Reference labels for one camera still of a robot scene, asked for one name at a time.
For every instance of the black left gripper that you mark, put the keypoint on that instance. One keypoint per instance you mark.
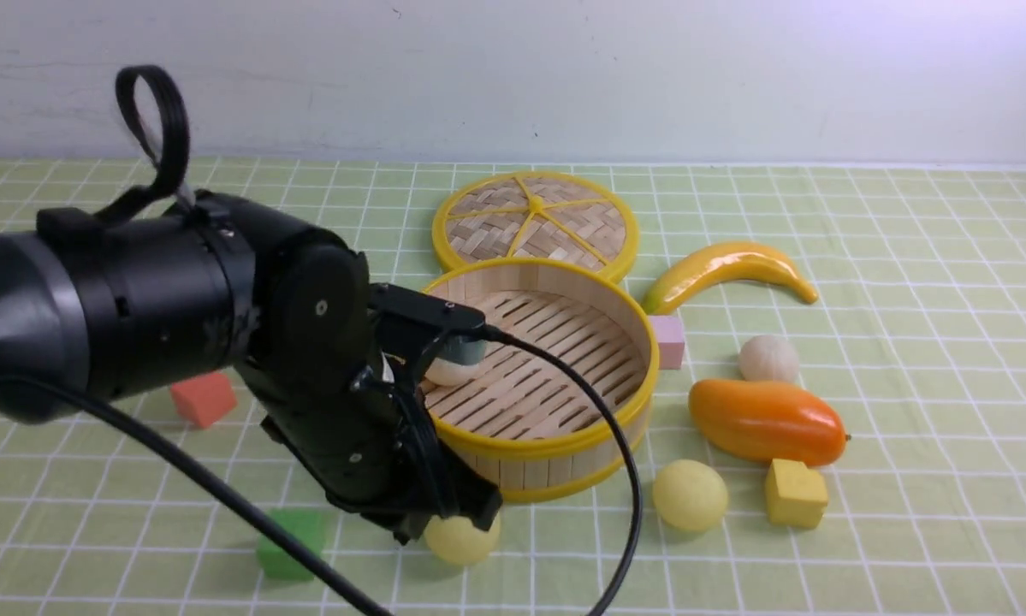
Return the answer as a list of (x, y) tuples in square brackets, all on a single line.
[(366, 438)]

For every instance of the green foam cube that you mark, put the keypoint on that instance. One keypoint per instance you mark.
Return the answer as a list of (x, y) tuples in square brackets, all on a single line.
[(308, 526)]

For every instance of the white bun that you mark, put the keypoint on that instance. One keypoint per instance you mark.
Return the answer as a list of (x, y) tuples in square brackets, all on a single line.
[(446, 373), (769, 358)]

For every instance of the pink foam cube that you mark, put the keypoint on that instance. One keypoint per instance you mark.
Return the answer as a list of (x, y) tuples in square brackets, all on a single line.
[(671, 342)]

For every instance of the yellow plastic banana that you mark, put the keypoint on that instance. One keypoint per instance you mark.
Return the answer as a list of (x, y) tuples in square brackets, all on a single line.
[(723, 263)]

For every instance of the red foam cube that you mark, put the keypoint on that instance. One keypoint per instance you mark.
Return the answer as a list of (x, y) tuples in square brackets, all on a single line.
[(203, 400)]

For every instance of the yellow foam cube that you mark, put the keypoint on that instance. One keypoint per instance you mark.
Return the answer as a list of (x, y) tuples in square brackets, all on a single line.
[(795, 495)]

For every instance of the yellow bun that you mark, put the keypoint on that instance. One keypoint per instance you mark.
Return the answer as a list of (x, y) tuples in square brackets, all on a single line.
[(690, 496), (458, 542)]

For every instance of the woven bamboo steamer lid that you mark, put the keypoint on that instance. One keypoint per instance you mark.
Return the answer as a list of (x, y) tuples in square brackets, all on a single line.
[(537, 214)]

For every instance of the orange plastic mango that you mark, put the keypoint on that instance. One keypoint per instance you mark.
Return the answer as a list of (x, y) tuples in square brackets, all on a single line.
[(765, 420)]

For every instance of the bamboo steamer tray yellow rim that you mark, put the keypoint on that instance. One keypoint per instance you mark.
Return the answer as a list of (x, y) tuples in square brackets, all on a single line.
[(522, 423)]

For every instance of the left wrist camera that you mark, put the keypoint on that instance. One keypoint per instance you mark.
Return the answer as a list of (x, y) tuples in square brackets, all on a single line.
[(416, 329)]

